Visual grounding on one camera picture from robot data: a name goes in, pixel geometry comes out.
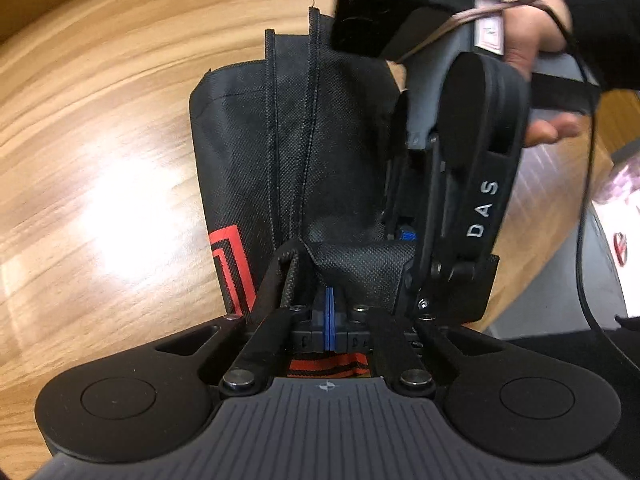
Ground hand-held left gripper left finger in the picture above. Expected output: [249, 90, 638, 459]
[153, 287, 335, 397]

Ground pink object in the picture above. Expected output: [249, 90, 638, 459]
[592, 147, 640, 206]

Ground black shopping bag red stripes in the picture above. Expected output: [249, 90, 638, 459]
[189, 7, 501, 381]

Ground brown wrist strap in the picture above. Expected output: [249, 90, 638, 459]
[397, 0, 558, 61]

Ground white bag with red logo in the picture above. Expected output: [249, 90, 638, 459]
[585, 200, 640, 321]

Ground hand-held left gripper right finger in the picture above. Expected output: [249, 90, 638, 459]
[334, 304, 507, 397]

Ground person's right hand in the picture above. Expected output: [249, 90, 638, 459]
[502, 0, 585, 150]

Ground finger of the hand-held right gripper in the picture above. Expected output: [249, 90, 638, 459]
[382, 92, 426, 246]
[415, 135, 522, 324]

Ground black cable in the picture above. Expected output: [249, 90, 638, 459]
[517, 0, 608, 333]

